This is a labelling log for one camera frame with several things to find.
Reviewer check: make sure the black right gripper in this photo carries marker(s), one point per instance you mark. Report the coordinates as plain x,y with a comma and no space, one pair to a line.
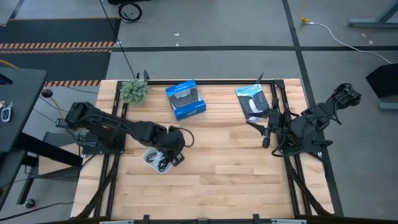
275,124

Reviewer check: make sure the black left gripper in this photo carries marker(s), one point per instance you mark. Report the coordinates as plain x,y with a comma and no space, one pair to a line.
174,138

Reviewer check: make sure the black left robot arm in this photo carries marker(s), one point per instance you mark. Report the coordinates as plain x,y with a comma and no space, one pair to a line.
109,124

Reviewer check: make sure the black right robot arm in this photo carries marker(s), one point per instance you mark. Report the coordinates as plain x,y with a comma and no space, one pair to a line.
317,121

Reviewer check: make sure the Yellowstone book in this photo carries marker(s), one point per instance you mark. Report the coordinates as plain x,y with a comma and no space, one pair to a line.
252,101

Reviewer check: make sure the white plastic tray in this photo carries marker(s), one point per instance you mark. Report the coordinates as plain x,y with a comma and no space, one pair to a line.
149,163

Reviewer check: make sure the blue game controller box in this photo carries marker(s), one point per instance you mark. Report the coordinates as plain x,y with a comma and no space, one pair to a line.
185,99

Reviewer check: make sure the green potted plant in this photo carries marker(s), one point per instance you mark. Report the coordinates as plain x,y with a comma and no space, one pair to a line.
134,91

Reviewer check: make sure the black angular panel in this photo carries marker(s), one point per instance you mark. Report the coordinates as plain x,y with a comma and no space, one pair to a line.
384,81

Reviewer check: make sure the grey desk foot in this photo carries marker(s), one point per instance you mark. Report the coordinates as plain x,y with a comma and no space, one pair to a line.
373,22

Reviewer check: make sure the black hazard-striped floor mat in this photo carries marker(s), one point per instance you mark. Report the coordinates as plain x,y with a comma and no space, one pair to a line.
59,31
53,65

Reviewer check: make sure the black desk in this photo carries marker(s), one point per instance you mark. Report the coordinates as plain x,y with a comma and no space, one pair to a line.
18,105

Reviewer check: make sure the white handheld device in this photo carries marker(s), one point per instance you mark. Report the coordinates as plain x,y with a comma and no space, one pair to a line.
6,112

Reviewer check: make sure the black aluminium table frame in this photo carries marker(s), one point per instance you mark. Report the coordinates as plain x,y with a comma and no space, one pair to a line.
116,174

